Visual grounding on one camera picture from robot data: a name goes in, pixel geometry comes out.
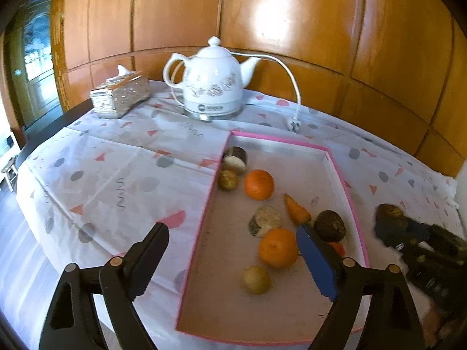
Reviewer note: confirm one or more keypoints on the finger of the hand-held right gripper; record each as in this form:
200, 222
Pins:
399, 229

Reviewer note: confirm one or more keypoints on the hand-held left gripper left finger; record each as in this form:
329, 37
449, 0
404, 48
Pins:
146, 262

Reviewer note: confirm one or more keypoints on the pink-rimmed tray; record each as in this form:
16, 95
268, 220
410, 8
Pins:
292, 299

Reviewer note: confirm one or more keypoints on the orange mandarin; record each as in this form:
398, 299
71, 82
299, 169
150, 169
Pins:
278, 248
259, 184

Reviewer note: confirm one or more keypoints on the white patterned tablecloth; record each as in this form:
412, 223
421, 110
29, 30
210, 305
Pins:
109, 175

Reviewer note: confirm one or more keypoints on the small red fruit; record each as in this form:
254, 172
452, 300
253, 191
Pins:
338, 249

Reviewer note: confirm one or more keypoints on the person's right hand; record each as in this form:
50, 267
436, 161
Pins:
436, 322

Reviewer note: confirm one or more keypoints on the glittery silver tissue box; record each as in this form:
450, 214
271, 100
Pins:
120, 94

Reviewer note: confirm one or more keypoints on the halved dark fruit pale face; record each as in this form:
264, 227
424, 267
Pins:
235, 158
265, 220

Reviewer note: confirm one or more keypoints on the green glazed door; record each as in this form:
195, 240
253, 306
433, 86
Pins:
36, 62

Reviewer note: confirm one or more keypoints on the small yellow-brown fruit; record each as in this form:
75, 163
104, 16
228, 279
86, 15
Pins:
256, 280
228, 179

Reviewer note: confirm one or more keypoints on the white power plug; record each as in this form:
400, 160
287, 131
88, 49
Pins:
293, 124

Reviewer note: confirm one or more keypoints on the white ceramic electric kettle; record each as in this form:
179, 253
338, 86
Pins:
211, 84

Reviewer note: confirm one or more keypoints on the small wooden stool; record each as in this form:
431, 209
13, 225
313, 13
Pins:
9, 173

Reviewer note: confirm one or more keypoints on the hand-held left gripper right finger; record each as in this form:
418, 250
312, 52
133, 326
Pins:
317, 262

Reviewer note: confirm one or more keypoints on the dark brown round fruit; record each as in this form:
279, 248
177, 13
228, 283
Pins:
389, 211
330, 226

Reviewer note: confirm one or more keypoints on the small orange carrot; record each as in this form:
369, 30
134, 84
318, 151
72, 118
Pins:
297, 209

